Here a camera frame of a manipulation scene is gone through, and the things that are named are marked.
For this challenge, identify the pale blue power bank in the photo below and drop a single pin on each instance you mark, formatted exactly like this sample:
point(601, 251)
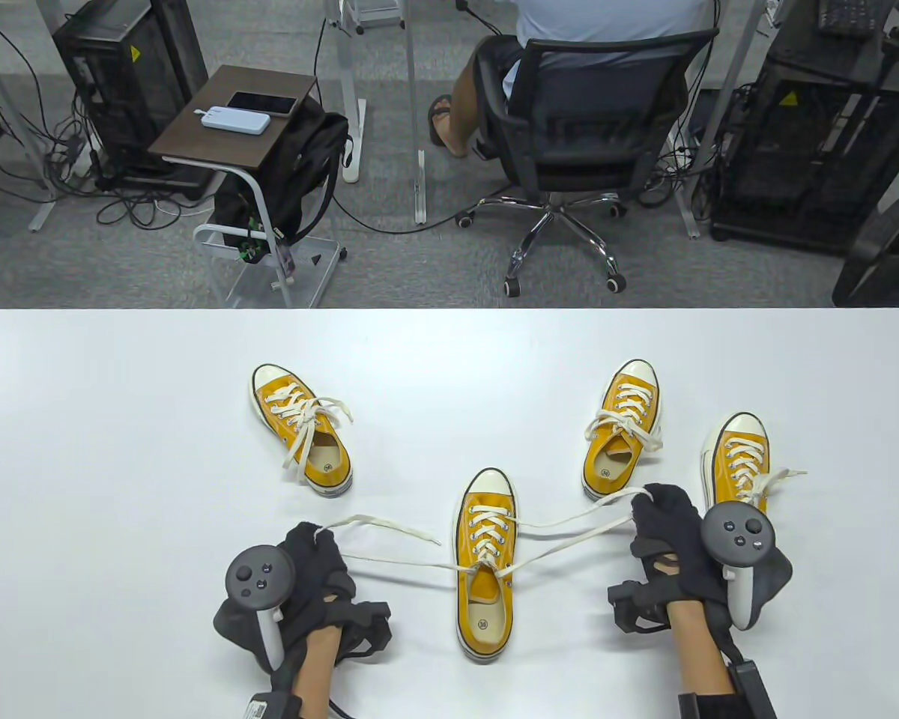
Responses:
point(234, 121)

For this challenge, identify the yellow canvas shoe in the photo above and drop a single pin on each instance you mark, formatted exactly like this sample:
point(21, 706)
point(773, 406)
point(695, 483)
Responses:
point(607, 472)
point(738, 427)
point(485, 629)
point(322, 464)

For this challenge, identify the person's right hand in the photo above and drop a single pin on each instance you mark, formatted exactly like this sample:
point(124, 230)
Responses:
point(667, 524)

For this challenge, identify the black mesh office chair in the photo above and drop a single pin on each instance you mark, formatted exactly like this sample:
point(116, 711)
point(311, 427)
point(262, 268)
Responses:
point(584, 168)

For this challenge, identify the brown top side table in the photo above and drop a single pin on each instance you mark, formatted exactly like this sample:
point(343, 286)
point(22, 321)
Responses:
point(217, 142)

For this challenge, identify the person's left forearm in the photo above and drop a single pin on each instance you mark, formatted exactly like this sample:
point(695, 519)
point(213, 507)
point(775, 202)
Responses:
point(316, 674)

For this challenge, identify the black smartphone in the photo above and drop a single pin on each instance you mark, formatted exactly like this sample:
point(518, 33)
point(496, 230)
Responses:
point(262, 103)

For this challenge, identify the dark grey handheld controller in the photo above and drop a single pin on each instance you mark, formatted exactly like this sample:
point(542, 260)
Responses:
point(261, 578)
point(738, 533)

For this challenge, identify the black backpack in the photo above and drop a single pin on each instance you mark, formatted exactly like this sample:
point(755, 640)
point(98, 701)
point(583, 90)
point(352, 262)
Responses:
point(300, 172)

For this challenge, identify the black computer tower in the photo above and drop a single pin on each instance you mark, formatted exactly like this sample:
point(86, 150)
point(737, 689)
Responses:
point(135, 82)

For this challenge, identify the green backpack charm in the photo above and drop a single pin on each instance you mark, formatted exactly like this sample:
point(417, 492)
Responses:
point(251, 247)

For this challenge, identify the black keyboard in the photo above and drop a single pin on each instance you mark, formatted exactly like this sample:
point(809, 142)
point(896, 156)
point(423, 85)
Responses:
point(846, 19)

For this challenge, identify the white rolling cart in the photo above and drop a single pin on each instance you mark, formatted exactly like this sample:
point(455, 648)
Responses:
point(374, 11)

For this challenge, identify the white desk leg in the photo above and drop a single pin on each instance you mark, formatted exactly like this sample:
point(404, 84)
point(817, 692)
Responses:
point(348, 75)
point(43, 215)
point(419, 187)
point(688, 202)

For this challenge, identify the person's right forearm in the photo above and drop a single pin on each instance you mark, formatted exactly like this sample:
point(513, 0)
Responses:
point(700, 651)

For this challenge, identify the person's left hand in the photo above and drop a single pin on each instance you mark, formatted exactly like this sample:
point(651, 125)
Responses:
point(318, 562)

